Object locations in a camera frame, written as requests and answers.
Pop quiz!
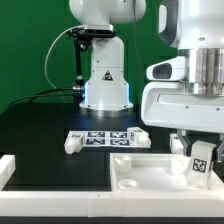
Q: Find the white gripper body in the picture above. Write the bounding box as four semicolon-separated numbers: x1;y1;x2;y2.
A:
141;56;224;134

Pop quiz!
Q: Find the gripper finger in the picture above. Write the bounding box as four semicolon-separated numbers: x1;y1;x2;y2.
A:
217;134;224;163
177;129;191;156

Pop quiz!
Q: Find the white square tabletop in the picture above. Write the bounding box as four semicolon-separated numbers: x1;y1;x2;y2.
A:
110;153;224;194

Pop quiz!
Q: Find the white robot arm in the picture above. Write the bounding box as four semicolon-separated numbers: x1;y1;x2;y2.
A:
69;0;224;134

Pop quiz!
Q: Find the white U-shaped fence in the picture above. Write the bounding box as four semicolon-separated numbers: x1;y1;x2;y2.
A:
0;155;224;217

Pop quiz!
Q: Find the fiducial marker sheet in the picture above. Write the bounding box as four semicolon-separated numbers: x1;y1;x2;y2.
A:
65;130;134;148

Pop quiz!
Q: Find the black camera on stand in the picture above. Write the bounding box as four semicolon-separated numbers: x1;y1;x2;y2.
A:
66;25;116;89

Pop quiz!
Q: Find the white camera cable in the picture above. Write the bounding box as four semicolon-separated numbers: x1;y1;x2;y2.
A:
44;25;84;103

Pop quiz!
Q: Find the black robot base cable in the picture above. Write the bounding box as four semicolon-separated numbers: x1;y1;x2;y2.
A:
7;85;84;110

